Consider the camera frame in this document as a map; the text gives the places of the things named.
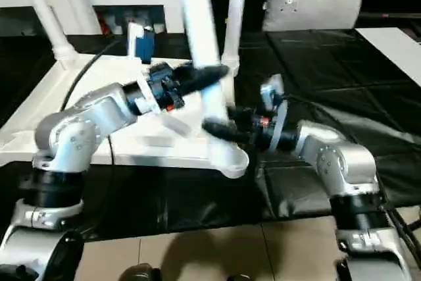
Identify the white plastic table leg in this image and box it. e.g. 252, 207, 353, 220
14, 0, 77, 70
222, 0, 250, 75
175, 0, 238, 163

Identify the white plastic table top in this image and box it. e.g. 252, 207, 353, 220
0, 52, 250, 180

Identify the red bottle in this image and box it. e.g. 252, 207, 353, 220
99, 14, 111, 35

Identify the white plastic upturned table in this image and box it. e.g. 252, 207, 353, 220
0, 27, 421, 241

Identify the grey cushion with holes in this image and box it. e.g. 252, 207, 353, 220
262, 0, 364, 32

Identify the white board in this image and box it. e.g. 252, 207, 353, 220
357, 27, 421, 85

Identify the black screen with red light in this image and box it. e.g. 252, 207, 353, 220
360, 11, 421, 21

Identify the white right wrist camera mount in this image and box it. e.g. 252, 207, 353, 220
259, 75, 289, 154

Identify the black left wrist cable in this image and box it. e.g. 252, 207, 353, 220
60, 41, 123, 167

